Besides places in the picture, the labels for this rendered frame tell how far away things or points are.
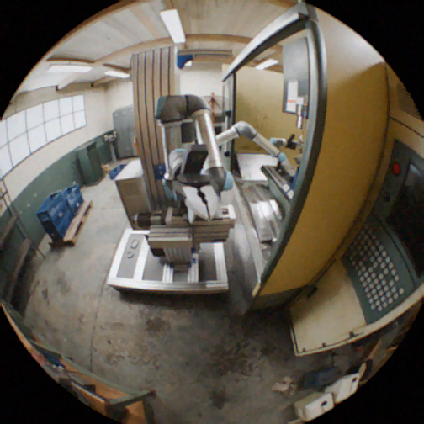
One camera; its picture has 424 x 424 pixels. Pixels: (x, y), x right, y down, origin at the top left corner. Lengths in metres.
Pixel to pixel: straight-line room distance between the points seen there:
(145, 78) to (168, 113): 0.36
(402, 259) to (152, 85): 1.41
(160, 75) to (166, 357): 2.10
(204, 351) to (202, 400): 0.60
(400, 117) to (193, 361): 2.07
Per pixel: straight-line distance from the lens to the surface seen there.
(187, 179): 0.35
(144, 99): 0.97
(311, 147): 0.48
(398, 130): 0.81
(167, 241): 0.93
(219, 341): 1.63
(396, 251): 0.76
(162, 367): 1.70
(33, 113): 4.37
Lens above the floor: 1.62
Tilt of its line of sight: 38 degrees down
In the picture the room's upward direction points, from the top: straight up
